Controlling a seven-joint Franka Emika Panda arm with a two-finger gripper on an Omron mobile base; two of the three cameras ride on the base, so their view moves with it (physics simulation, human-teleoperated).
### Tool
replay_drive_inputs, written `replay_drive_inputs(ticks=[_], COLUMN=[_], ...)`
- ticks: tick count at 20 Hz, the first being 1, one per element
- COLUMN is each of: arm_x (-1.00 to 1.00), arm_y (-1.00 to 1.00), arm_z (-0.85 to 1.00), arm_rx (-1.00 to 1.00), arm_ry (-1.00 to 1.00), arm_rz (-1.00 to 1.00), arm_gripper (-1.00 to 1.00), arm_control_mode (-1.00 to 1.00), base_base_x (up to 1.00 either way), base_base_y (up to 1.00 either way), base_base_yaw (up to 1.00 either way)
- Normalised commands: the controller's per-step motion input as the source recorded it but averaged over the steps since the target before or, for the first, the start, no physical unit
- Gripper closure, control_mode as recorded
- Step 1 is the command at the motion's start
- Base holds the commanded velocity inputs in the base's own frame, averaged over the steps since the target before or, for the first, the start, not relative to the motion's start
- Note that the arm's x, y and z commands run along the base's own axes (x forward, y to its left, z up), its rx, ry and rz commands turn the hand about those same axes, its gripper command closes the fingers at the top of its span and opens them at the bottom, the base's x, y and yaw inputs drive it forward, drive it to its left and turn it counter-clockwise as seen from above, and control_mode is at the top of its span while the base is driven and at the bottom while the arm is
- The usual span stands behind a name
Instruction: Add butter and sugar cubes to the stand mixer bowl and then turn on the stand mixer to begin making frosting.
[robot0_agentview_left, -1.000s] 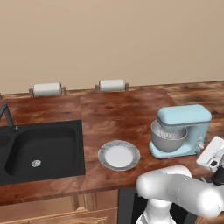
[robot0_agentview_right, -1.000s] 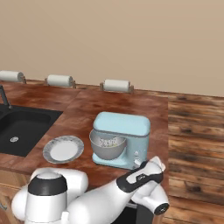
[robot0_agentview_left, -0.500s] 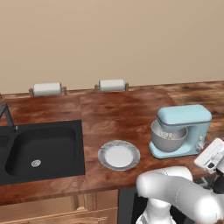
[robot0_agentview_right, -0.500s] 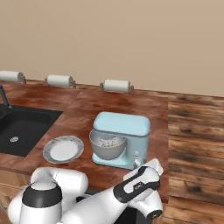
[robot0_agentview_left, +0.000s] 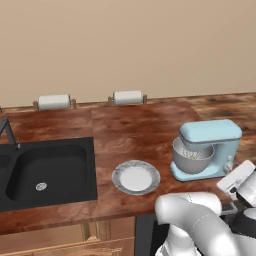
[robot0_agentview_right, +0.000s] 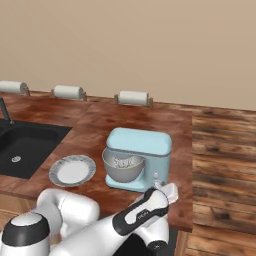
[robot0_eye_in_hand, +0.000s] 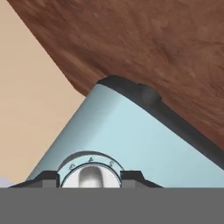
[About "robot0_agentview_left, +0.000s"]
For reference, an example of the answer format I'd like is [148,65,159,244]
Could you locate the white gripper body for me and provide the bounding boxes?
[216,159,256,194]

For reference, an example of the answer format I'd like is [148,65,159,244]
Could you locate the grey stand mixer bowl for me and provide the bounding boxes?
[171,136,215,175]

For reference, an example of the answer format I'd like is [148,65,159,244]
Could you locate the light blue stand mixer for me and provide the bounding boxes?
[169,118,244,183]

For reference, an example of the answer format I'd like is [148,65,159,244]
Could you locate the grey rimmed white plate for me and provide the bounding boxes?
[111,159,162,197]

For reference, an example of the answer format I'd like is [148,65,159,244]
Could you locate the black dishwasher front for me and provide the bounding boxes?
[134,213,170,256]

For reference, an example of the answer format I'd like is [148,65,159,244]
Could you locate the white paper towel roll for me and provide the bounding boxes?
[107,89,148,107]
[32,93,78,112]

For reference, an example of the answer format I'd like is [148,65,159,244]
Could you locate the wooden base cupboard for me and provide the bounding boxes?
[0,215,137,256]

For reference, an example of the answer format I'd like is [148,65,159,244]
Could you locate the black kitchen sink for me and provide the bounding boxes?
[0,136,99,213]

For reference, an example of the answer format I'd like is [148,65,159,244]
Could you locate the dark grey sink tap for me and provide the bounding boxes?
[0,116,22,151]

